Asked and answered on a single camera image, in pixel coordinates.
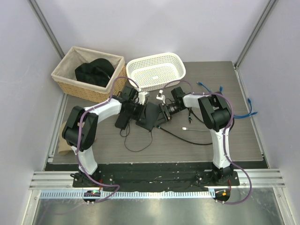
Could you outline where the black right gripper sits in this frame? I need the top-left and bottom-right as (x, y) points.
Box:
(155, 103), (185, 128)

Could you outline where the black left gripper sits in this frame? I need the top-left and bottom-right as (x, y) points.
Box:
(127, 101), (147, 124)

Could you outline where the black network switch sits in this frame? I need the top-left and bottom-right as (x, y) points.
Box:
(135, 102), (159, 131)

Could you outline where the black ethernet cable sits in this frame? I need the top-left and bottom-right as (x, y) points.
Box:
(156, 107), (214, 146)

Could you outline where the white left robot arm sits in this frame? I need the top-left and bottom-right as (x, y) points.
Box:
(62, 86), (150, 187)

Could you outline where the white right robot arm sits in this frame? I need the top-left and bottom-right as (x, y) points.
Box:
(155, 87), (233, 185)

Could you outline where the black power adapter brick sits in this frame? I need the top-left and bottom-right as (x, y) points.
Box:
(115, 112), (130, 130)

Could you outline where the white perforated plastic basket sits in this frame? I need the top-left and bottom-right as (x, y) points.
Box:
(126, 52), (186, 92)

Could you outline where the black cap in basket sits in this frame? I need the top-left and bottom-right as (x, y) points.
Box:
(75, 58), (115, 88)

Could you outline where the wicker basket with liner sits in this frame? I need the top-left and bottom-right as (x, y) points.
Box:
(51, 46), (127, 103)

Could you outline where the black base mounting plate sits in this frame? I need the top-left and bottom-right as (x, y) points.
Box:
(72, 170), (240, 188)

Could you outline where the beige cap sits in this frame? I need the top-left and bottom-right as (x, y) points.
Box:
(58, 121), (73, 156)

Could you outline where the thin black adapter cord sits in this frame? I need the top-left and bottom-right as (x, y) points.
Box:
(120, 124), (154, 152)

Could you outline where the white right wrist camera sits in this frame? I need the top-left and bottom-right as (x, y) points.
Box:
(156, 90), (165, 102)

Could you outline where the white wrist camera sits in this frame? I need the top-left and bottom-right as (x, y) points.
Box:
(156, 90), (165, 102)
(136, 91), (150, 105)

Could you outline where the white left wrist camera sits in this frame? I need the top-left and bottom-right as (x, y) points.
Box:
(136, 91), (150, 105)

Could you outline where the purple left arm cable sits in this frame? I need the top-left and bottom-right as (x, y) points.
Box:
(76, 76), (141, 203)

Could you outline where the aluminium front rail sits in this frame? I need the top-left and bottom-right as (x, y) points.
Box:
(30, 169), (285, 201)

